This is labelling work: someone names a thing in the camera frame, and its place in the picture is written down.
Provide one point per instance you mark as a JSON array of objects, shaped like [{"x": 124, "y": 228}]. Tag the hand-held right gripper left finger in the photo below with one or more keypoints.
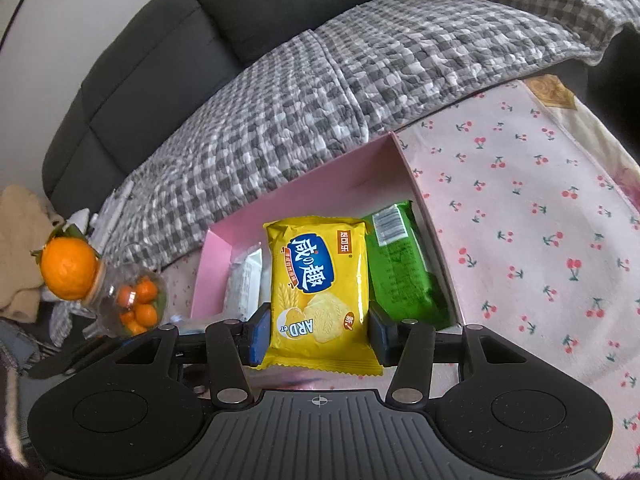
[{"x": 261, "y": 332}]

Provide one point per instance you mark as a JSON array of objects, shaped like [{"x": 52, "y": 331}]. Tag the white snack packet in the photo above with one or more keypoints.
[{"x": 242, "y": 285}]

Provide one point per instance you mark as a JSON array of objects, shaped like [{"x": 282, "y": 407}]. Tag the beige cloth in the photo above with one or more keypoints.
[{"x": 20, "y": 240}]

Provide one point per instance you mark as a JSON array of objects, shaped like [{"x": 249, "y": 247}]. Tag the dark grey sofa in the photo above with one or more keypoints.
[{"x": 150, "y": 85}]

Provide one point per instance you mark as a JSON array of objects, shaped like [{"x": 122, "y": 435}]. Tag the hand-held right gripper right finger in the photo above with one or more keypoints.
[{"x": 378, "y": 340}]

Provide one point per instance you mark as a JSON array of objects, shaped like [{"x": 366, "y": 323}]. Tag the yellow biscuit packet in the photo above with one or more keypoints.
[{"x": 320, "y": 285}]

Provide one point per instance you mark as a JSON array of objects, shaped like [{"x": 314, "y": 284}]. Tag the glass jar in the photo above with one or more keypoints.
[{"x": 107, "y": 305}]

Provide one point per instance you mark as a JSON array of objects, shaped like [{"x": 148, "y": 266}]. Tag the grey checked blanket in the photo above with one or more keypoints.
[{"x": 350, "y": 70}]

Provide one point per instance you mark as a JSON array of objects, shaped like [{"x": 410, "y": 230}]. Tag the large orange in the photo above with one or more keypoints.
[{"x": 67, "y": 270}]

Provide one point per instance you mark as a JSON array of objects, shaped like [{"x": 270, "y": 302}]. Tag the green snack packet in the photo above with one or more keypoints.
[{"x": 400, "y": 270}]

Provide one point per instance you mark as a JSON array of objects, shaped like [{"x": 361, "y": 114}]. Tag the cherry print tablecloth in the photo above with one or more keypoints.
[{"x": 525, "y": 210}]

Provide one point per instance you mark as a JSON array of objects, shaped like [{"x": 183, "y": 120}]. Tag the white plastic wrappers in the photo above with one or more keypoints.
[{"x": 112, "y": 210}]

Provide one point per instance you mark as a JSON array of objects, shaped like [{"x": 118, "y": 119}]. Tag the pink cardboard box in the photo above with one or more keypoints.
[{"x": 310, "y": 195}]

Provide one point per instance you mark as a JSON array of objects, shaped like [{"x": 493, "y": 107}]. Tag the pile of small mandarins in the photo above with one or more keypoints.
[{"x": 145, "y": 312}]

